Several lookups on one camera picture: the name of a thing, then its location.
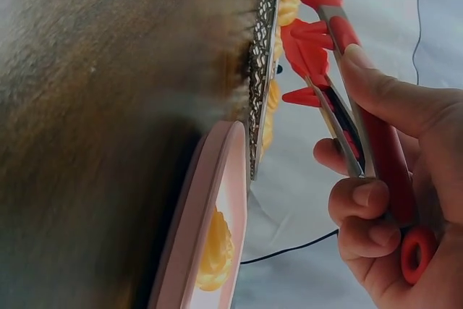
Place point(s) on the person's right hand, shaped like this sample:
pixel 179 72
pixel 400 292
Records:
pixel 434 164

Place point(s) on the red silicone kitchen tongs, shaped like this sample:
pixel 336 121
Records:
pixel 385 164

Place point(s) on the yellow cream puff pastry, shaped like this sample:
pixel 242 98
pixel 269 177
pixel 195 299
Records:
pixel 278 45
pixel 217 251
pixel 289 7
pixel 275 98
pixel 268 131

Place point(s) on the silver lace-patterned tray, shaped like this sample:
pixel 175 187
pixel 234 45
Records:
pixel 261 70

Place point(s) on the pink round plate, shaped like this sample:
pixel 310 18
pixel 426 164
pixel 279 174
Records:
pixel 213 164

